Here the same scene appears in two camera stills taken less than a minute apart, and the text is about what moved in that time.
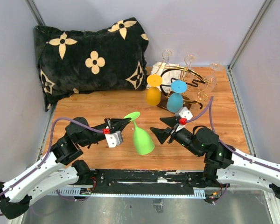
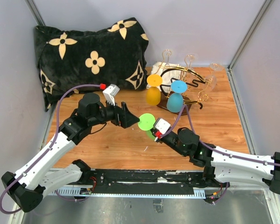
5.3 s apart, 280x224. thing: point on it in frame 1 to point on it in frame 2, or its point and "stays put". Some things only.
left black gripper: x=116 y=123 to x=123 y=117
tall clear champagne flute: x=210 y=83 stays put
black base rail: x=149 y=181 stays put
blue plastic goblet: x=175 y=101 stays put
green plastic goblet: x=143 y=143 to x=146 y=122
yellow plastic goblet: x=153 y=93 stays put
